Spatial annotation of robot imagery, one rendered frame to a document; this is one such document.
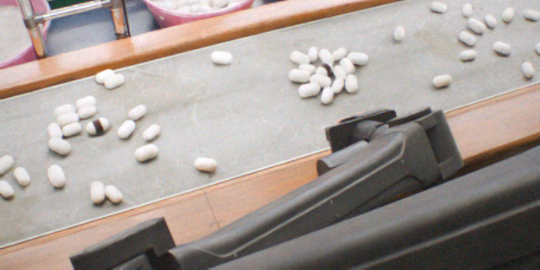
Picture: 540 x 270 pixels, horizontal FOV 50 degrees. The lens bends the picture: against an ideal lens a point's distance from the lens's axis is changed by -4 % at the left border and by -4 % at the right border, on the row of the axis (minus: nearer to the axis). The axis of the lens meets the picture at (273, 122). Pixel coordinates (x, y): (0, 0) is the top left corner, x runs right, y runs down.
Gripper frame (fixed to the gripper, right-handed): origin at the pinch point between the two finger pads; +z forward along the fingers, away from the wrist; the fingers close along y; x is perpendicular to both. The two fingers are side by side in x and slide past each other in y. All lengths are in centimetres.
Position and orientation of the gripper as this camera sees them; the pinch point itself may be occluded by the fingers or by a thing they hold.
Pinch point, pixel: (337, 134)
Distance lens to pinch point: 88.0
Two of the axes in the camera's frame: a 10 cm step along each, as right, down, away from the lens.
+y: -9.2, 2.5, -2.9
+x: 2.1, 9.6, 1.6
